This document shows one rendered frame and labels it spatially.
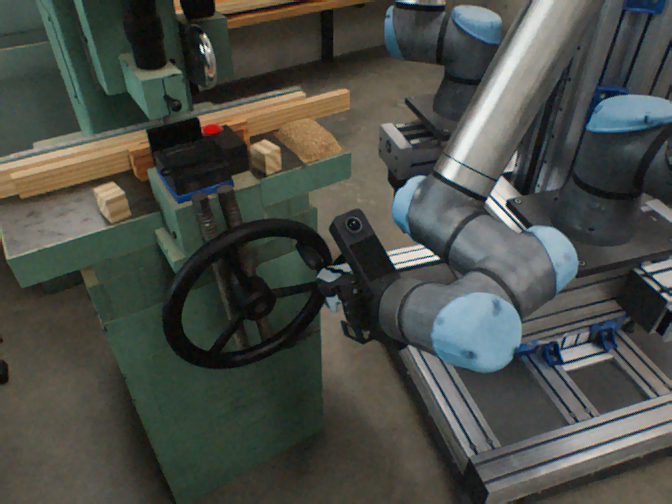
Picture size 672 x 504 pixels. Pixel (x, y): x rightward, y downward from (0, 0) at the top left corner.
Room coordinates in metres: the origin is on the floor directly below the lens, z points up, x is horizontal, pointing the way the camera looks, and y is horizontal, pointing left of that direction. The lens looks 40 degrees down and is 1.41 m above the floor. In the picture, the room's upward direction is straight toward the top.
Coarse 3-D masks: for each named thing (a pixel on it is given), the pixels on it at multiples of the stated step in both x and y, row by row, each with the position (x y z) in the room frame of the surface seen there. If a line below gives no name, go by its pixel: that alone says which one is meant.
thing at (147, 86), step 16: (128, 64) 0.90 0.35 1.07; (128, 80) 0.91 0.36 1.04; (144, 80) 0.83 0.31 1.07; (160, 80) 0.84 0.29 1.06; (176, 80) 0.86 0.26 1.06; (144, 96) 0.83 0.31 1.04; (160, 96) 0.84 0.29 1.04; (176, 96) 0.85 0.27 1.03; (160, 112) 0.84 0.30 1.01; (176, 112) 0.85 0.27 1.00
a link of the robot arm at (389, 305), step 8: (400, 280) 0.45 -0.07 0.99; (408, 280) 0.44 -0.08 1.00; (416, 280) 0.44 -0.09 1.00; (392, 288) 0.44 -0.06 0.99; (400, 288) 0.43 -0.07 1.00; (408, 288) 0.42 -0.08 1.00; (384, 296) 0.43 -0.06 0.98; (392, 296) 0.42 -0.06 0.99; (400, 296) 0.41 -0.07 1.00; (384, 304) 0.42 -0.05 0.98; (392, 304) 0.41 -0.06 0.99; (384, 312) 0.41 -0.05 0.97; (392, 312) 0.40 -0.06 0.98; (384, 320) 0.41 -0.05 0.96; (392, 320) 0.40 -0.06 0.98; (384, 328) 0.41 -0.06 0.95; (392, 328) 0.40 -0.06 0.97; (392, 336) 0.40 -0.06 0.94; (400, 336) 0.39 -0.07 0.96
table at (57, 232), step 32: (288, 160) 0.87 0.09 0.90; (320, 160) 0.87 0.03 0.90; (64, 192) 0.76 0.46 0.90; (128, 192) 0.76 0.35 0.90; (288, 192) 0.83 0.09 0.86; (0, 224) 0.67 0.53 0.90; (32, 224) 0.67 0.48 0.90; (64, 224) 0.67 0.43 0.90; (96, 224) 0.67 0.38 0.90; (128, 224) 0.68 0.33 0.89; (160, 224) 0.71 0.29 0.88; (32, 256) 0.61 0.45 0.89; (64, 256) 0.63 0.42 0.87; (96, 256) 0.65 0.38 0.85
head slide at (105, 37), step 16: (80, 0) 0.93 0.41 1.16; (96, 0) 0.94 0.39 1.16; (112, 0) 0.95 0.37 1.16; (160, 0) 0.99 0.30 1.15; (80, 16) 0.97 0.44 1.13; (96, 16) 0.93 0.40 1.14; (112, 16) 0.95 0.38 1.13; (96, 32) 0.93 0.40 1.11; (112, 32) 0.94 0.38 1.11; (96, 48) 0.93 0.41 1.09; (112, 48) 0.94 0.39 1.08; (128, 48) 0.95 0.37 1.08; (96, 64) 0.95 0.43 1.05; (112, 64) 0.94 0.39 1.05; (176, 64) 0.99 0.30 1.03; (112, 80) 0.93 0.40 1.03
